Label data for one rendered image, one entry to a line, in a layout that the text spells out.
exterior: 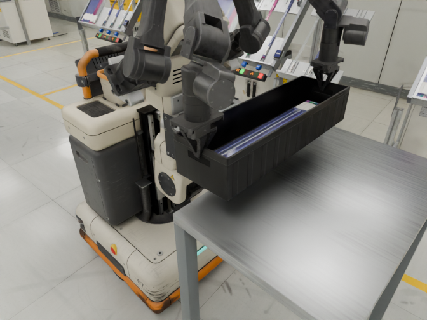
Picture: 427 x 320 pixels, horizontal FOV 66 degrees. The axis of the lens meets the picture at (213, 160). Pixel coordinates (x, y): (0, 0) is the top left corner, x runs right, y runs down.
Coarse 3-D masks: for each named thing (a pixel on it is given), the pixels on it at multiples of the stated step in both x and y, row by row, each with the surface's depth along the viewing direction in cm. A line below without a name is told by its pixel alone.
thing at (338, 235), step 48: (336, 144) 108; (384, 144) 108; (240, 192) 87; (288, 192) 87; (336, 192) 87; (384, 192) 87; (192, 240) 84; (240, 240) 73; (288, 240) 73; (336, 240) 73; (384, 240) 73; (192, 288) 94; (288, 288) 63; (336, 288) 63; (384, 288) 65
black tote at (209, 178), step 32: (256, 96) 96; (288, 96) 110; (320, 96) 110; (224, 128) 90; (288, 128) 82; (320, 128) 97; (192, 160) 76; (224, 160) 68; (256, 160) 76; (224, 192) 73
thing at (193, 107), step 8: (184, 96) 65; (184, 104) 66; (192, 104) 65; (200, 104) 65; (184, 112) 67; (192, 112) 66; (200, 112) 66; (208, 112) 67; (216, 112) 71; (176, 120) 68; (184, 120) 68; (192, 120) 67; (200, 120) 67; (208, 120) 68; (216, 120) 70; (184, 128) 65; (192, 128) 65
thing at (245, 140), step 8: (304, 104) 107; (312, 104) 107; (288, 112) 102; (296, 112) 102; (272, 120) 98; (280, 120) 98; (288, 120) 98; (256, 128) 93; (264, 128) 93; (272, 128) 93; (248, 136) 90; (256, 136) 90; (232, 144) 86; (240, 144) 86; (248, 144) 86; (224, 152) 83; (232, 152) 82
